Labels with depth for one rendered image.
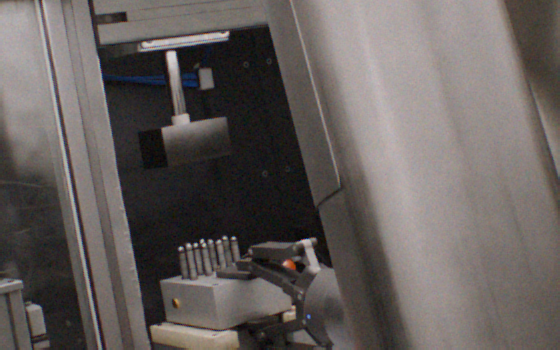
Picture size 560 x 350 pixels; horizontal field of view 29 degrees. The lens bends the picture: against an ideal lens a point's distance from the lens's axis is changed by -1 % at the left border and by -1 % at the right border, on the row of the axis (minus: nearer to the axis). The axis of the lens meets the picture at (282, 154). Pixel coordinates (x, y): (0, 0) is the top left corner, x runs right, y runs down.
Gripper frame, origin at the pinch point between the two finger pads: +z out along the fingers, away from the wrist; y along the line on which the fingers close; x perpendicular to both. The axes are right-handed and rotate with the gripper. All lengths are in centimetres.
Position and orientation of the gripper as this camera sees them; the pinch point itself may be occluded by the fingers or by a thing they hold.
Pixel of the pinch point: (245, 296)
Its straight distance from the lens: 122.0
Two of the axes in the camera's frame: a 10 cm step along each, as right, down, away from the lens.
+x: -8.2, 1.7, -5.5
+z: -5.5, 0.5, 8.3
